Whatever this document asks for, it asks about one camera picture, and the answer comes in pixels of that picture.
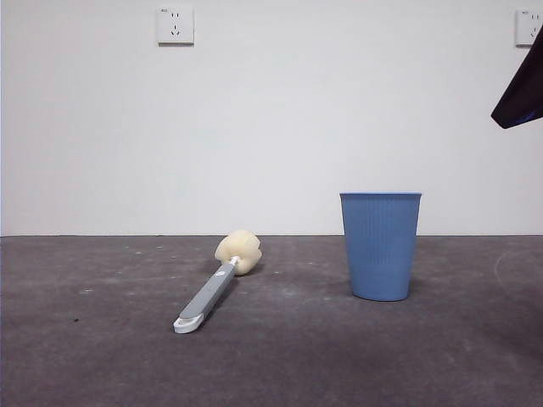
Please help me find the blue ribbed plastic cup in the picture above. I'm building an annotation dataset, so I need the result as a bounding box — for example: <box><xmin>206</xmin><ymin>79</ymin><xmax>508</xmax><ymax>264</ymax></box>
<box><xmin>339</xmin><ymin>192</ymin><xmax>423</xmax><ymax>303</ymax></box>

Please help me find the grey handle sponge cup brush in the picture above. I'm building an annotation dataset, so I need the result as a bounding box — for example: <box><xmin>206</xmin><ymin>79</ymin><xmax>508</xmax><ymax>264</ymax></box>
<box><xmin>172</xmin><ymin>229</ymin><xmax>262</xmax><ymax>336</ymax></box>

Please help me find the white wall socket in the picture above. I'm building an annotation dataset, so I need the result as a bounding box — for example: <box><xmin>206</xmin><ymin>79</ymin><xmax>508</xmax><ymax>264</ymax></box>
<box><xmin>156</xmin><ymin>6</ymin><xmax>196</xmax><ymax>47</ymax></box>
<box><xmin>514</xmin><ymin>8</ymin><xmax>543</xmax><ymax>48</ymax></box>

